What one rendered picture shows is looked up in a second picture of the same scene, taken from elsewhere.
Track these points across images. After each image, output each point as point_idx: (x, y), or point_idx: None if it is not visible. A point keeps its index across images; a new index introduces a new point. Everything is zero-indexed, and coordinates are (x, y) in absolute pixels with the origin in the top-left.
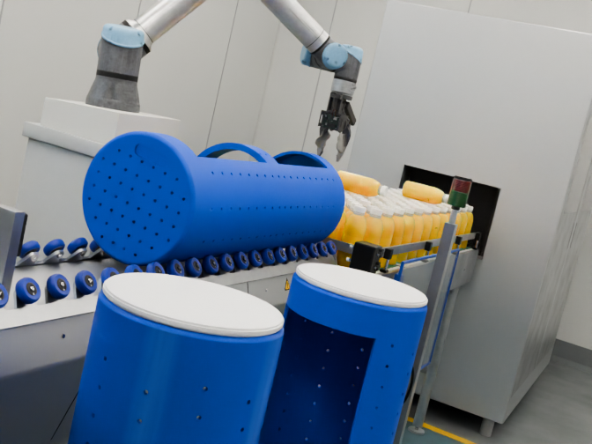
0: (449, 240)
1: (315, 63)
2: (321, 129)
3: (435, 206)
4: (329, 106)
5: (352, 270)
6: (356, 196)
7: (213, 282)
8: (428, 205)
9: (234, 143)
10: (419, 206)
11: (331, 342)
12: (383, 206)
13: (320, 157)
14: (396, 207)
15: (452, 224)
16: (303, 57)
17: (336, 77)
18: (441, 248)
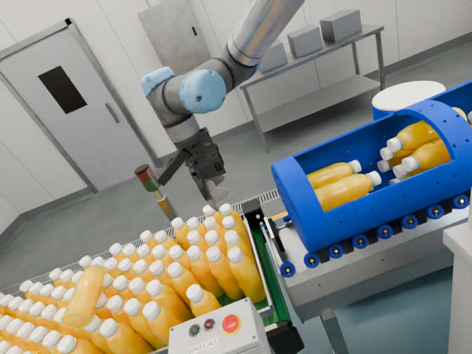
0: (171, 204)
1: (228, 91)
2: (204, 186)
3: (8, 294)
4: (213, 147)
5: (395, 105)
6: (124, 279)
7: None
8: (8, 299)
9: (443, 103)
10: (39, 287)
11: None
12: (164, 232)
13: (279, 162)
14: (142, 237)
15: (165, 195)
16: (224, 93)
17: (190, 114)
18: (175, 212)
